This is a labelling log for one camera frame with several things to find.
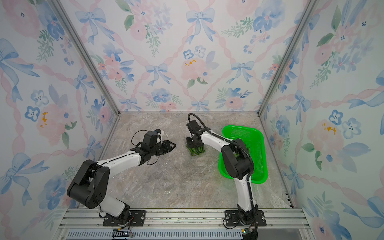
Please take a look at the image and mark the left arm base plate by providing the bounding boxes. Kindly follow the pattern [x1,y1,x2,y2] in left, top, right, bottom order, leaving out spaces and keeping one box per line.
[103,210,147,227]

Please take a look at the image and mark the aluminium front rail frame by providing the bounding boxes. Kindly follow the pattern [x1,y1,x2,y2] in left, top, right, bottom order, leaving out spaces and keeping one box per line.
[53,208,315,240]

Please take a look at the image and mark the bright green plastic basket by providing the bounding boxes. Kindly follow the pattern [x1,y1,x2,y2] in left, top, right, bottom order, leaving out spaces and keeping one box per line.
[218,124,268,184]

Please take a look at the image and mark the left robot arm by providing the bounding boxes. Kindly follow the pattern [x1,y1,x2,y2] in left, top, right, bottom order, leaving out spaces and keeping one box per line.
[67,129,176,225]

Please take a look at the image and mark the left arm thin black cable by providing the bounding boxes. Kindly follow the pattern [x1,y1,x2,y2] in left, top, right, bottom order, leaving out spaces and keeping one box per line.
[130,129,151,151]

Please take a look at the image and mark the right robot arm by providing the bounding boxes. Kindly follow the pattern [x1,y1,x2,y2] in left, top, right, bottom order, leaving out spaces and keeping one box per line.
[186,120,256,226]

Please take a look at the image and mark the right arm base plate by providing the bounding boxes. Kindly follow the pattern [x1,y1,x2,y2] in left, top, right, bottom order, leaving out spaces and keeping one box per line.
[224,210,267,227]

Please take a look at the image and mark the left aluminium corner post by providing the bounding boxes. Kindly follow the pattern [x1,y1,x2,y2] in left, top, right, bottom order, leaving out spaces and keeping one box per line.
[47,0,121,116]

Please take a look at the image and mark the clear pepper container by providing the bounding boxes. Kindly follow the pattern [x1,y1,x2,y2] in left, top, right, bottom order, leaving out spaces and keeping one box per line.
[186,145,206,158]

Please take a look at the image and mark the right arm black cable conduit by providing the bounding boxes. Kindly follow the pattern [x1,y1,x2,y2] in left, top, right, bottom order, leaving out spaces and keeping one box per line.
[187,112,259,223]

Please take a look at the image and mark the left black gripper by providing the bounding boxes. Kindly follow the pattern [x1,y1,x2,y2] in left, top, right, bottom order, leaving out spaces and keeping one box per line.
[151,140,177,157]

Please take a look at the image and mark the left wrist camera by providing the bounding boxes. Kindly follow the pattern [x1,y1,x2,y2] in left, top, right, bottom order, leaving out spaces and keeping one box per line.
[155,129,164,143]

